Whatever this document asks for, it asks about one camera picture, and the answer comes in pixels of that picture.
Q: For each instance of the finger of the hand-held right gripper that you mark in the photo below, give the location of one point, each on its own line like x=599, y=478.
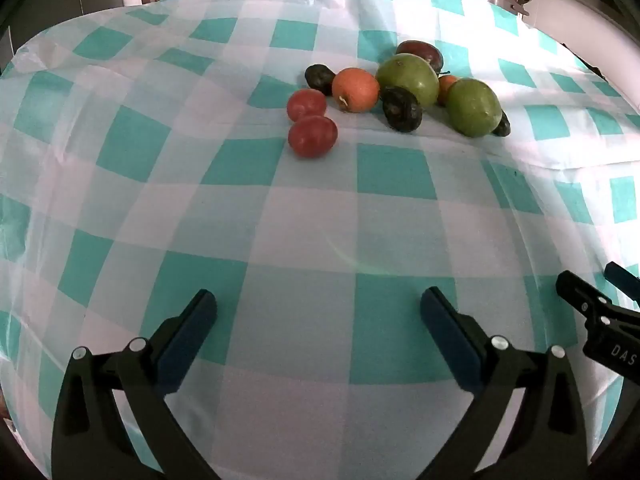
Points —
x=625, y=285
x=612, y=332

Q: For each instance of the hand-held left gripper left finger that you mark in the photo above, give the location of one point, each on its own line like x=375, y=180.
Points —
x=187, y=340

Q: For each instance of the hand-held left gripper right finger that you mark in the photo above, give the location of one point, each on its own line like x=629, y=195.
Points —
x=450, y=340

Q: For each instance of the small orange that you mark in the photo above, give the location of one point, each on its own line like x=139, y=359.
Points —
x=445, y=87

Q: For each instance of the dark red apple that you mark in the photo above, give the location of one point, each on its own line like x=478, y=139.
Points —
x=422, y=52

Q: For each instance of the teal white checkered tablecloth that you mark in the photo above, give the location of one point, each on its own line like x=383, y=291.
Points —
x=300, y=235

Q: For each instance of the dark avocado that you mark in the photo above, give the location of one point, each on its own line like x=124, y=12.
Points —
x=401, y=108
x=320, y=78
x=503, y=126

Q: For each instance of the green apple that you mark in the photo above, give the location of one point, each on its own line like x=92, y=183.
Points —
x=472, y=107
x=407, y=82

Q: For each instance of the red tomato front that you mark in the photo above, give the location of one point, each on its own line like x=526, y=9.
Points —
x=312, y=136

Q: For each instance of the red tomato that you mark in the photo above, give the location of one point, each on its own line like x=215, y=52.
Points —
x=306, y=105
x=312, y=136

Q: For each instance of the red tomato back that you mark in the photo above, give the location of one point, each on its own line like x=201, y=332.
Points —
x=306, y=105

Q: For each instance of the large orange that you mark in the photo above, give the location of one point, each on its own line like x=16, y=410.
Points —
x=355, y=90

